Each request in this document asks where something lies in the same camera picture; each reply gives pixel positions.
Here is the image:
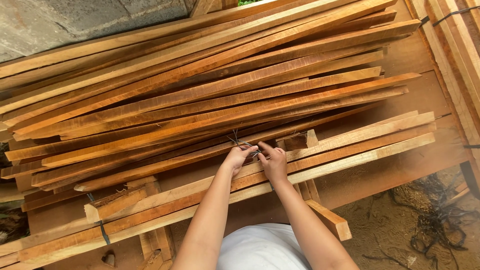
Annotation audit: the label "person's white shirt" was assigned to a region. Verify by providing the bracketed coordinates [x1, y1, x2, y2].
[216, 223, 313, 270]

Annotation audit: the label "wooden work platform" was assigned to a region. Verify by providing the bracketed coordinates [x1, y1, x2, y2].
[22, 0, 474, 270]

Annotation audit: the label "wooden platform leg blocks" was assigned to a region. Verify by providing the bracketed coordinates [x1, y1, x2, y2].
[138, 226, 177, 270]

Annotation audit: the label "person's left hand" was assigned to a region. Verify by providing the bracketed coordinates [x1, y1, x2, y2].
[221, 145, 259, 178]

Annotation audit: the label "long wooden support bar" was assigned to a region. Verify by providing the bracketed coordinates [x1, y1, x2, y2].
[304, 199, 353, 242]

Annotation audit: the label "pale wood block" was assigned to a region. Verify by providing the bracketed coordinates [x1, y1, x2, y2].
[83, 182, 161, 224]

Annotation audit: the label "strapped stack of wooden slats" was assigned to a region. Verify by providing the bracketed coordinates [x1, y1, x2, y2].
[407, 0, 480, 151]

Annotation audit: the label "bundle of pale wooden slats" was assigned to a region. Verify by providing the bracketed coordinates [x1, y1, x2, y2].
[0, 110, 437, 270]

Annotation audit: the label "dark plastic tying strap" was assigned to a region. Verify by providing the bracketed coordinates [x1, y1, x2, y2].
[226, 129, 262, 158]

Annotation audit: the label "black strap on stack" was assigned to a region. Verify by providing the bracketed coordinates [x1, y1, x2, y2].
[419, 5, 480, 28]

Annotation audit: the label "pile of brown wooden slats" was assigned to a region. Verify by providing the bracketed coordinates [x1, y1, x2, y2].
[0, 0, 422, 193]

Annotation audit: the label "short dark wood block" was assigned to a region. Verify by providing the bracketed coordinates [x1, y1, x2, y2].
[276, 129, 320, 152]

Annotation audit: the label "heap of black straps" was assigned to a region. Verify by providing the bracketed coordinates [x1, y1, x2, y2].
[362, 174, 480, 270]

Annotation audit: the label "person's right hand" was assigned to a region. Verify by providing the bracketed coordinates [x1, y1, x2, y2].
[257, 141, 289, 185]

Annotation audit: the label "dark strap round bundle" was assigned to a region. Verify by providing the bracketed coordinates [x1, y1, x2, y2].
[87, 193, 111, 245]

